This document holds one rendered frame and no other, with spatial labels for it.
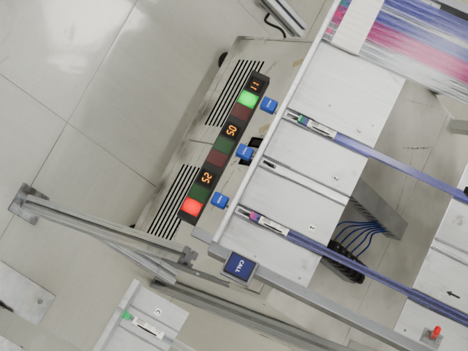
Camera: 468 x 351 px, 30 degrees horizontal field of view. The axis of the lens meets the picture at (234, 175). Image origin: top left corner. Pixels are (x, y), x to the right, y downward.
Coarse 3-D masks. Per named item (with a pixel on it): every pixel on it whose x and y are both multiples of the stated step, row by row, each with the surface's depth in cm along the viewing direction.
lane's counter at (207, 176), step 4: (204, 172) 173; (208, 172) 173; (200, 176) 173; (204, 176) 173; (208, 176) 173; (212, 176) 173; (216, 176) 173; (196, 180) 173; (200, 180) 173; (204, 180) 173; (208, 180) 173; (212, 180) 173; (204, 184) 173; (208, 184) 173
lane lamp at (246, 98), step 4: (244, 92) 178; (248, 92) 178; (240, 96) 177; (244, 96) 177; (248, 96) 177; (252, 96) 177; (256, 96) 177; (240, 100) 177; (244, 100) 177; (248, 100) 177; (252, 100) 177; (256, 100) 177; (244, 104) 177; (248, 104) 177; (252, 104) 177; (252, 108) 177
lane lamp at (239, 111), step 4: (236, 104) 177; (240, 104) 177; (236, 108) 177; (240, 108) 177; (244, 108) 177; (248, 108) 177; (232, 112) 177; (236, 112) 177; (240, 112) 177; (244, 112) 177; (248, 112) 177; (236, 116) 176; (240, 116) 176; (244, 116) 176; (248, 116) 176; (244, 120) 176
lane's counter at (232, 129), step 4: (228, 124) 176; (232, 124) 176; (224, 128) 176; (228, 128) 176; (232, 128) 176; (236, 128) 176; (240, 128) 176; (224, 132) 175; (228, 132) 175; (232, 132) 175; (236, 132) 175; (228, 136) 175; (232, 136) 175; (236, 136) 175
